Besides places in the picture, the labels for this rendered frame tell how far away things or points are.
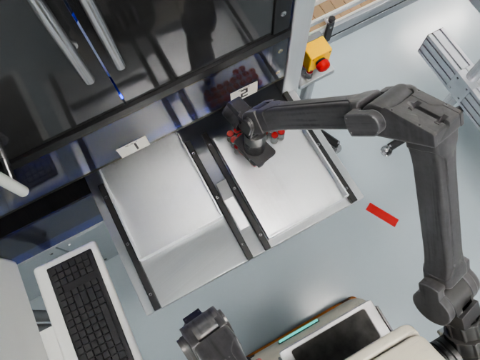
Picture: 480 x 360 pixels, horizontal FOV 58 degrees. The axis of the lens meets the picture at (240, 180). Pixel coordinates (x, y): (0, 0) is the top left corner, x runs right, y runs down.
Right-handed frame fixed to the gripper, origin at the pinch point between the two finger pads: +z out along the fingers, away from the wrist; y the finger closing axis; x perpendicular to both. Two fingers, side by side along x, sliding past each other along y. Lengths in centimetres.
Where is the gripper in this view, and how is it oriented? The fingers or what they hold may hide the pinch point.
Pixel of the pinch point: (254, 158)
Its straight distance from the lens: 125.3
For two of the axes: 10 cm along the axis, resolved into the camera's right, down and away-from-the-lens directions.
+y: -6.9, -6.9, 2.5
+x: -7.3, 6.6, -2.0
